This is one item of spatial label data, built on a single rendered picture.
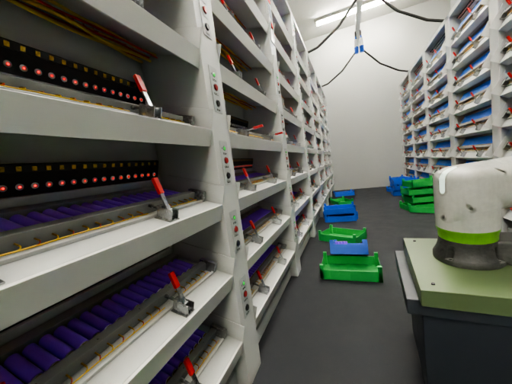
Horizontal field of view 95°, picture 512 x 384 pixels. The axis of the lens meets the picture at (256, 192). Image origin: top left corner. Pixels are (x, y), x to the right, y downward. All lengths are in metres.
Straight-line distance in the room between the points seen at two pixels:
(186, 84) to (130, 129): 0.30
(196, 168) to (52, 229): 0.36
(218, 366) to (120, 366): 0.30
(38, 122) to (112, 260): 0.20
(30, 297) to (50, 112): 0.21
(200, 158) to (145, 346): 0.43
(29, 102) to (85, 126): 0.06
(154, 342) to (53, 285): 0.22
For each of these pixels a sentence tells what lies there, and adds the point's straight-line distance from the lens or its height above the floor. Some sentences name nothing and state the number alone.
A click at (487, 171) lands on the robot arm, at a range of 0.76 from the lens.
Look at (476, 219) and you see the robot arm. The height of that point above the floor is 0.45.
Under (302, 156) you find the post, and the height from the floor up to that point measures 0.68.
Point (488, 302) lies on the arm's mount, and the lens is 0.71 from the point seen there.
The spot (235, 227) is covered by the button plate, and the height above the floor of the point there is 0.48.
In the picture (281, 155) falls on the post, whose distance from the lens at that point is 1.29.
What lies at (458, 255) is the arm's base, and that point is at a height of 0.35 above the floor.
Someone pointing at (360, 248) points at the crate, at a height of 0.12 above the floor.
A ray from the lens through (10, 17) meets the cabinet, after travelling 0.67.
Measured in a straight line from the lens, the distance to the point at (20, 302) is 0.37.
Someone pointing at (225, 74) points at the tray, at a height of 0.94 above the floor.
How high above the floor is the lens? 0.64
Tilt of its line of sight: 6 degrees down
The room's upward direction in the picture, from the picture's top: 8 degrees counter-clockwise
